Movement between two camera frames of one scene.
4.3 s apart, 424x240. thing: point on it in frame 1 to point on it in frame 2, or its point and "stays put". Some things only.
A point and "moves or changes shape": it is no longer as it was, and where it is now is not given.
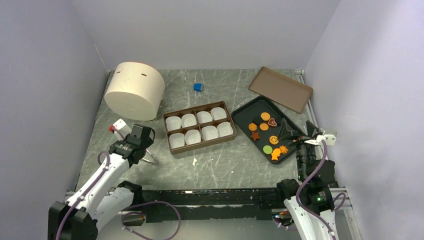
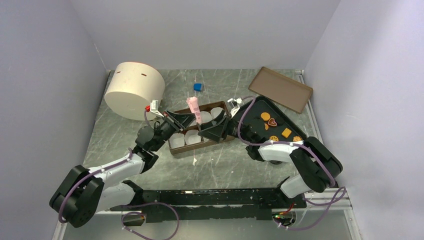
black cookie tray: (261, 119) stays put
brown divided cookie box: (195, 127) stays put
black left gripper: (148, 143) to (179, 120)
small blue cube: (197, 87) stays put
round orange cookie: (265, 116) stays put
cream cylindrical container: (134, 90) stays put
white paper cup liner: (204, 117) stays put
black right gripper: (286, 132) to (217, 127)
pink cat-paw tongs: (156, 162) moves or changes shape
